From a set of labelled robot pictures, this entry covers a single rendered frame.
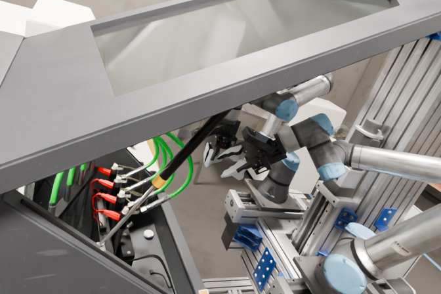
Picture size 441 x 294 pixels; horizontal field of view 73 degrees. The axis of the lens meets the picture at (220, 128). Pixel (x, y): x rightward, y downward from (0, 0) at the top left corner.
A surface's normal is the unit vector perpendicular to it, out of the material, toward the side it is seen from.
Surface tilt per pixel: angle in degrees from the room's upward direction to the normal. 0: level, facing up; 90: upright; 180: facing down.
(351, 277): 97
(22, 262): 90
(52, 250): 90
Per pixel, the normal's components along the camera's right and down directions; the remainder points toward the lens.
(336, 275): -0.65, 0.19
